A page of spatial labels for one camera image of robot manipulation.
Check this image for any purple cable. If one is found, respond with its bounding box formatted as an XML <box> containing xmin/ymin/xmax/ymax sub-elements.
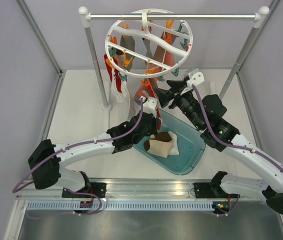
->
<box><xmin>191</xmin><ymin>83</ymin><xmax>283</xmax><ymax>216</ymax></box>
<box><xmin>11</xmin><ymin>97</ymin><xmax>147</xmax><ymax>221</ymax></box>

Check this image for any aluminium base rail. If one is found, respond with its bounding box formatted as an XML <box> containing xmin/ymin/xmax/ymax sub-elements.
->
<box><xmin>43</xmin><ymin>177</ymin><xmax>257</xmax><ymax>201</ymax></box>

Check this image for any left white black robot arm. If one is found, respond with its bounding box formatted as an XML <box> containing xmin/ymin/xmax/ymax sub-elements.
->
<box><xmin>28</xmin><ymin>110</ymin><xmax>161</xmax><ymax>198</ymax></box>

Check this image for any red sock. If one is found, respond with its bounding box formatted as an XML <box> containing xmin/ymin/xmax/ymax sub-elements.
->
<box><xmin>103</xmin><ymin>54</ymin><xmax>122</xmax><ymax>93</ymax></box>

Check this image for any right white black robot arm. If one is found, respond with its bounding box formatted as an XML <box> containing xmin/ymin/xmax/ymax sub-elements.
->
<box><xmin>154</xmin><ymin>80</ymin><xmax>283</xmax><ymax>215</ymax></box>

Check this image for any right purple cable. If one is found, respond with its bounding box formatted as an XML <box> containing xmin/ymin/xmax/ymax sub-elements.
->
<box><xmin>191</xmin><ymin>83</ymin><xmax>283</xmax><ymax>216</ymax></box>

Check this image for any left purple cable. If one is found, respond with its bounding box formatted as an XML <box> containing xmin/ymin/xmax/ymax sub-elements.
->
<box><xmin>11</xmin><ymin>97</ymin><xmax>147</xmax><ymax>221</ymax></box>

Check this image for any white round clip hanger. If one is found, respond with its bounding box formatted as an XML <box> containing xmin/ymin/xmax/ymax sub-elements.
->
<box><xmin>104</xmin><ymin>8</ymin><xmax>194</xmax><ymax>80</ymax></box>

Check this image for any white slotted cable duct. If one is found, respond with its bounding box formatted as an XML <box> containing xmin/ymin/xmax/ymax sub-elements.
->
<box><xmin>26</xmin><ymin>200</ymin><xmax>215</xmax><ymax>211</ymax></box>

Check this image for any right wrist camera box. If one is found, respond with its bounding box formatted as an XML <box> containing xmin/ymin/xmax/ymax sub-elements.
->
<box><xmin>183</xmin><ymin>68</ymin><xmax>205</xmax><ymax>86</ymax></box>

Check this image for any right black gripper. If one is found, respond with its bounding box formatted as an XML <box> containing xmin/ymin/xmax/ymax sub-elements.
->
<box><xmin>153</xmin><ymin>79</ymin><xmax>205</xmax><ymax>130</ymax></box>

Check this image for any white silver clothes rack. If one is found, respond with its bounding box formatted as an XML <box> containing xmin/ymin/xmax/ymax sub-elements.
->
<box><xmin>78</xmin><ymin>6</ymin><xmax>270</xmax><ymax>110</ymax></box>

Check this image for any white fluffy sock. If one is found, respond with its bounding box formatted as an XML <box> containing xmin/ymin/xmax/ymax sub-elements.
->
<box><xmin>168</xmin><ymin>131</ymin><xmax>179</xmax><ymax>156</ymax></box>

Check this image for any coral brown towel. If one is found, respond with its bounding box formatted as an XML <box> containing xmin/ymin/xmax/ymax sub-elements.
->
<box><xmin>128</xmin><ymin>38</ymin><xmax>175</xmax><ymax>117</ymax></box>

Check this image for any white cloth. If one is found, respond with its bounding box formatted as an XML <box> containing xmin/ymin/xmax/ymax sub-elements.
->
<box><xmin>110</xmin><ymin>80</ymin><xmax>130</xmax><ymax>103</ymax></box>

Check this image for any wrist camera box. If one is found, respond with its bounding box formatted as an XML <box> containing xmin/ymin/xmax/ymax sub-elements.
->
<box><xmin>183</xmin><ymin>68</ymin><xmax>205</xmax><ymax>86</ymax></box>
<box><xmin>139</xmin><ymin>96</ymin><xmax>159</xmax><ymax>118</ymax></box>

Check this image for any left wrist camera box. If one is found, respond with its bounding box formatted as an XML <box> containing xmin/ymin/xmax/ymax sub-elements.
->
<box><xmin>139</xmin><ymin>96</ymin><xmax>159</xmax><ymax>118</ymax></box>

